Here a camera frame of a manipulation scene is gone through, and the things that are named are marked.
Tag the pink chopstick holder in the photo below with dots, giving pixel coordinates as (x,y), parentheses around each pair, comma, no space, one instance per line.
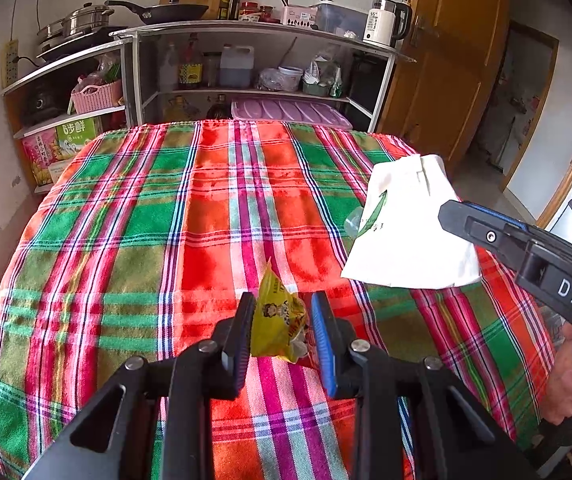
(298,16)

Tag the green printed carton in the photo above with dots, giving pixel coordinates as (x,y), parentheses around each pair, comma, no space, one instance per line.
(78,137)

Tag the white electric kettle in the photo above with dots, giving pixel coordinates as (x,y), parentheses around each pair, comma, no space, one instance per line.
(381,25)

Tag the wooden door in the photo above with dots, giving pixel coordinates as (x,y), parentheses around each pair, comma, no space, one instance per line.
(456,60)

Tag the black frying pan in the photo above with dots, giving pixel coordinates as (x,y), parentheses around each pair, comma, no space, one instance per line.
(176,12)

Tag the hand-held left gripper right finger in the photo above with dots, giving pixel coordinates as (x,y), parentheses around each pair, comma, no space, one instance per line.
(323,345)

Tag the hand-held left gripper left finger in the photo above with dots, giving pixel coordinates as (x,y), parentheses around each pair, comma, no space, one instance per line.
(242,345)

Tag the white plastic bag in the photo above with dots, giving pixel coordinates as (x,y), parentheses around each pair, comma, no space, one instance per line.
(411,240)

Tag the yellow label sauce bottle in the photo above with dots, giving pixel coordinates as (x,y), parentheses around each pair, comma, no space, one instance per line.
(190,67)

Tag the dark liquid plastic jug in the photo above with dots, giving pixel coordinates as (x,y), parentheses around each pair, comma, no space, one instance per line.
(236,69)

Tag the narrow grey shelf unit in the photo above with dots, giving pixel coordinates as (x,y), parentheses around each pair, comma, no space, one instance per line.
(66,67)

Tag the slim green glass bottle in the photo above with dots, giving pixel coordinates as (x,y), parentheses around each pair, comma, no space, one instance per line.
(223,5)

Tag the clear plastic bottle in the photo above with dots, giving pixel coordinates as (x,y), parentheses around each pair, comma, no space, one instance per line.
(168,70)

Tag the pink plastic basket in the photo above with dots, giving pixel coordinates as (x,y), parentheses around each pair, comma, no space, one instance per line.
(97,97)

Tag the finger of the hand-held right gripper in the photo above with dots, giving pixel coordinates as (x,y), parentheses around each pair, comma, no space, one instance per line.
(486,235)
(501,216)

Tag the black induction cooker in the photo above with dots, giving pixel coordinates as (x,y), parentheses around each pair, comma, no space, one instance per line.
(81,42)

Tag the crumpled clear plastic bag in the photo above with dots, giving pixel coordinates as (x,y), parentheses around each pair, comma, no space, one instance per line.
(268,80)

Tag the red sauce jar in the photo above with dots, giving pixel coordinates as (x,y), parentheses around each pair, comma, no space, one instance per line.
(266,14)
(249,11)

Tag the black rice cooker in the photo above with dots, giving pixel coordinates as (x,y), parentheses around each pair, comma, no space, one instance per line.
(43,102)

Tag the slim dark glass bottle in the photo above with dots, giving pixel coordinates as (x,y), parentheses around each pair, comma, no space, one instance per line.
(235,5)

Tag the green bowl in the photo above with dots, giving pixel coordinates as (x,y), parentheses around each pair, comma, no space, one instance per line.
(314,88)

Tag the steel steamer pot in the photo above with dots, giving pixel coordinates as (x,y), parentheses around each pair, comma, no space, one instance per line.
(83,20)

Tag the white plastic tub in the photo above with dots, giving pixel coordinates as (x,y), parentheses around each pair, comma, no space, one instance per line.
(291,79)

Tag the plaid tablecloth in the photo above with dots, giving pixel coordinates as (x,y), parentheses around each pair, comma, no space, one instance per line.
(141,240)

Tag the lilac plastic box lid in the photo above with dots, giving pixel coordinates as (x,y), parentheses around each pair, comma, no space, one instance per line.
(291,112)

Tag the yellowed power strip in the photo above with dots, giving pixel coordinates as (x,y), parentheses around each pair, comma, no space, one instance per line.
(11,62)

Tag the pink printed carton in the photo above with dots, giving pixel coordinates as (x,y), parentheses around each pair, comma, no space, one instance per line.
(40,157)

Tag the yellow snack packet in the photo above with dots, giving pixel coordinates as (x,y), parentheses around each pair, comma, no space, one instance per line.
(276,320)

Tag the wide grey shelf unit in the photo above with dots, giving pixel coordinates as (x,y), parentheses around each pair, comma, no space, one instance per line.
(266,35)

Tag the clear storage box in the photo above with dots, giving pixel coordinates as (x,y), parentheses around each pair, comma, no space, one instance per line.
(341,19)

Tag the dark glass jar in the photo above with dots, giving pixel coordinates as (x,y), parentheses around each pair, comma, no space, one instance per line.
(211,71)

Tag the yellow cooking oil bottle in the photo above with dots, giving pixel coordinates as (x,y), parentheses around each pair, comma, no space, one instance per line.
(180,109)

